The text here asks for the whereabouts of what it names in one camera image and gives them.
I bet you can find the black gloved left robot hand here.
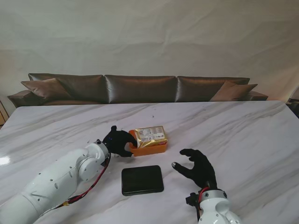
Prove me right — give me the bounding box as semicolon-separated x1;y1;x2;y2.
102;125;138;158

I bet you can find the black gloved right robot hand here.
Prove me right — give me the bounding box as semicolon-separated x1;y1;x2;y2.
171;148;218;189

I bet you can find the orange tissue box cover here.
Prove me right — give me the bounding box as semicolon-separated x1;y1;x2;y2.
128;126;170;157

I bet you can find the gold tissue pack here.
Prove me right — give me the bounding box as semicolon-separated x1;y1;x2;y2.
134;125;169;148

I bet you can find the brown leather sofa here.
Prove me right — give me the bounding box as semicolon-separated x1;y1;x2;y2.
7;73;269;108

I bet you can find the brown throw pillow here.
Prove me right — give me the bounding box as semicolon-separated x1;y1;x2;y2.
20;78;72;99
209;81;258;102

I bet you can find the white fabric backdrop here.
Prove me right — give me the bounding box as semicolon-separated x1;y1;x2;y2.
0;0;299;109

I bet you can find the dark furniture piece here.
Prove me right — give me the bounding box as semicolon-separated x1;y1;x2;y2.
286;97;299;117

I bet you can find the wooden furniture piece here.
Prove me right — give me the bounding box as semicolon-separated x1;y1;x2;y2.
0;98;9;128

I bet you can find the red black arm cable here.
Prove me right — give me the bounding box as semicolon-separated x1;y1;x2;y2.
44;154;112;213

